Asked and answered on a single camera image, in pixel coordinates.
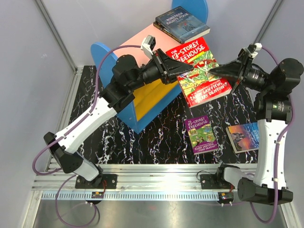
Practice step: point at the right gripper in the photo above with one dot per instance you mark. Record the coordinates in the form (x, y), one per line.
(238, 69)

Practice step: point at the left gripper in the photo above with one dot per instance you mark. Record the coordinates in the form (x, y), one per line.
(167, 68)

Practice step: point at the red 13-Storey Treehouse book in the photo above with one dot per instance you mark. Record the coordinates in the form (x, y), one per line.
(199, 86)

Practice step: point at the black blue Treehouse book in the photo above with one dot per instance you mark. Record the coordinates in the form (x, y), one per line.
(164, 30)

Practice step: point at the Nineteen Eighty-Four book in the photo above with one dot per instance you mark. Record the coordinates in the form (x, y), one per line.
(182, 24)

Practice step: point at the purple 117-Storey Treehouse book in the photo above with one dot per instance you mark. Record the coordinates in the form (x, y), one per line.
(201, 135)

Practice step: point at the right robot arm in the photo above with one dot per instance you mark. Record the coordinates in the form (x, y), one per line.
(274, 111)

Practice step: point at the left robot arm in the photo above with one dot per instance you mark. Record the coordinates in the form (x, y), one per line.
(117, 95)

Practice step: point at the blue pink yellow bookshelf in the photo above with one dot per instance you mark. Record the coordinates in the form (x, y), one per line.
(152, 98)

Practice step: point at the blue Jane Eyre book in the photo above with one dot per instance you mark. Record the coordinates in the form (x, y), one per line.
(244, 138)

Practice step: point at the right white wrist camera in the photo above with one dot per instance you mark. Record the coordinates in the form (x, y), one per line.
(253, 49)

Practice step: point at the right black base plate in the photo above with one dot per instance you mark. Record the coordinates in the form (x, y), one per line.
(210, 182)

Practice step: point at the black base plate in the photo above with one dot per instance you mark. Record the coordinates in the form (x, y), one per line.
(210, 182)
(108, 181)

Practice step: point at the aluminium mounting rail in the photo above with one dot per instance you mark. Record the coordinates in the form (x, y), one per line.
(137, 177)

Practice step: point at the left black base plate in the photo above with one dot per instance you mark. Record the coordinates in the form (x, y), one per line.
(108, 181)

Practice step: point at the white slotted cable duct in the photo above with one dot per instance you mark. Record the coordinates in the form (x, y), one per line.
(127, 195)

